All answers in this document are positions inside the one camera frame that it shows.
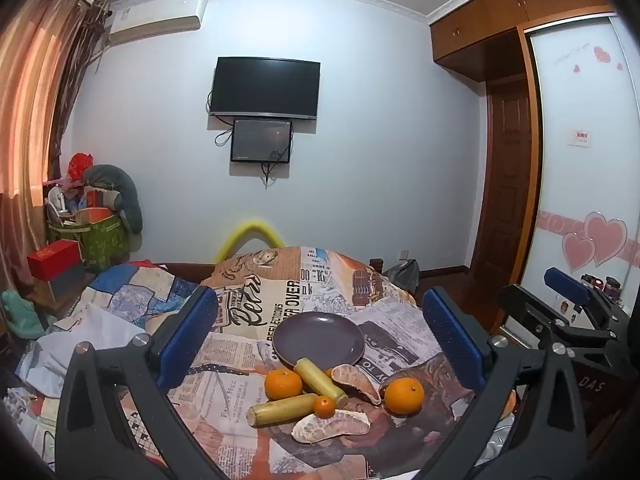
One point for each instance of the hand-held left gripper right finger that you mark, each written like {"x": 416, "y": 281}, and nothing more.
{"x": 452, "y": 340}

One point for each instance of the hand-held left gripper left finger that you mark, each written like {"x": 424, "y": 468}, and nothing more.
{"x": 192, "y": 332}

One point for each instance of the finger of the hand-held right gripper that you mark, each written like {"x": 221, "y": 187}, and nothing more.
{"x": 520, "y": 305}
{"x": 567, "y": 285}

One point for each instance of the large orange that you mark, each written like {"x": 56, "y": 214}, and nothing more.
{"x": 404, "y": 395}
{"x": 283, "y": 384}

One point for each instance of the peeled pomelo segment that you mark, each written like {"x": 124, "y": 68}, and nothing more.
{"x": 352, "y": 377}
{"x": 330, "y": 425}

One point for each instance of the yellow sugarcane piece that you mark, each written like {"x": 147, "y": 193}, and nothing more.
{"x": 280, "y": 408}
{"x": 317, "y": 380}

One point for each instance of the purple plate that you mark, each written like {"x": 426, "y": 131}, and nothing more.
{"x": 315, "y": 340}

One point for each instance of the small orange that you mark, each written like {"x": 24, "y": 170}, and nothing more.
{"x": 324, "y": 406}

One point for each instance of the dark jar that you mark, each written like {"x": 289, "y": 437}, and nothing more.
{"x": 612, "y": 287}
{"x": 590, "y": 281}

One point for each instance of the patchwork blanket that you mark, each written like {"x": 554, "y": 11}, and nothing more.
{"x": 130, "y": 290}

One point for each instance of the dark bag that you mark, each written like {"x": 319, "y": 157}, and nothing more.
{"x": 402, "y": 275}

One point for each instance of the newspaper print tablecloth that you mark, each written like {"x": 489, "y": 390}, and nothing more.
{"x": 280, "y": 285}

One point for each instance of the yellow foam tube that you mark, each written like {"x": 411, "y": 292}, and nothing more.
{"x": 250, "y": 225}

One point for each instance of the brown wooden door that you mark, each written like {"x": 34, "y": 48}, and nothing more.
{"x": 505, "y": 175}

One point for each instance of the green fabric bag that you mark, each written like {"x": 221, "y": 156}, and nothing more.
{"x": 100, "y": 242}

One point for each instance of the grey plush dolphin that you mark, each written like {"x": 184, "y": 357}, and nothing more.
{"x": 127, "y": 195}

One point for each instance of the red box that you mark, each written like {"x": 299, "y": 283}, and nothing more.
{"x": 52, "y": 257}

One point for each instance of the teal cloth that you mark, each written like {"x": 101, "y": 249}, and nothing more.
{"x": 22, "y": 315}

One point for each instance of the red flower decoration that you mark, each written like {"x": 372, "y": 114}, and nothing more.
{"x": 80, "y": 165}

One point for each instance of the small black monitor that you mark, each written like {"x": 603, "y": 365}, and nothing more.
{"x": 261, "y": 140}

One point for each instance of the wooden overhead cabinet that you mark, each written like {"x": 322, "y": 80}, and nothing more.
{"x": 480, "y": 20}

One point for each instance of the orange brown curtain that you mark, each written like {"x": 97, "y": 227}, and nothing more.
{"x": 30, "y": 100}

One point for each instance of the white air conditioner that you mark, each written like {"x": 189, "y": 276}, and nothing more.
{"x": 155, "y": 15}

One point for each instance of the black wall television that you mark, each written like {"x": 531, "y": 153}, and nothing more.
{"x": 265, "y": 85}

